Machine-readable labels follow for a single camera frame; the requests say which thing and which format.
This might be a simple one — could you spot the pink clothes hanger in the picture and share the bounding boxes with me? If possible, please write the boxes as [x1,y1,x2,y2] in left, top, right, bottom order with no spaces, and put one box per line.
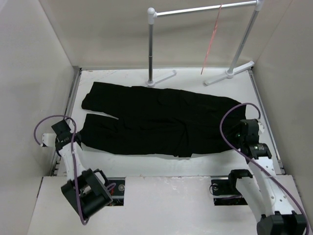
[201,4,223,75]

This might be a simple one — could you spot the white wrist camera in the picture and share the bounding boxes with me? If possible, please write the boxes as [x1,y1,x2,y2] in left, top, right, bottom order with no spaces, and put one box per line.
[40,133,56,148]
[257,119,265,135]

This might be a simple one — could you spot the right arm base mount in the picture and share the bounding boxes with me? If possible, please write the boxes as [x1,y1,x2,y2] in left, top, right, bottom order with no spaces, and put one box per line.
[209,178,247,206]

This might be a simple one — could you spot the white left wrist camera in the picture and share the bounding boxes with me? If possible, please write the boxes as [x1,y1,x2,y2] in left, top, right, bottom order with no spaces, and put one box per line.
[40,133,56,148]

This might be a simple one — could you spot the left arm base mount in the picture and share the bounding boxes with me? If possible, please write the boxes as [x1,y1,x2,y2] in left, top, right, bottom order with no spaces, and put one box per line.
[109,178,126,206]

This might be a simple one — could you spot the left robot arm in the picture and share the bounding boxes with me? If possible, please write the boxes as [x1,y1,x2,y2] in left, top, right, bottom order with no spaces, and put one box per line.
[52,120,116,224]

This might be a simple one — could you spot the white clothes rack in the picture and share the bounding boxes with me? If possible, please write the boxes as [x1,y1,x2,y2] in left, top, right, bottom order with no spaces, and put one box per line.
[145,0,264,87]

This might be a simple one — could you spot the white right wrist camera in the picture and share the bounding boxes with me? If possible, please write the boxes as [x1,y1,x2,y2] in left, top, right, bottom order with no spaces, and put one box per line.
[257,119,265,135]

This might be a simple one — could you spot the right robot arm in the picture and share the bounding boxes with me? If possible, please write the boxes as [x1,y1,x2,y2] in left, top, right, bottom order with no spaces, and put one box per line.
[226,119,309,235]

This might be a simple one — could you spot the black trousers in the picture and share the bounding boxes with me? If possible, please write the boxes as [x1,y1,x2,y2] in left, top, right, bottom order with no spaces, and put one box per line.
[80,82,246,158]

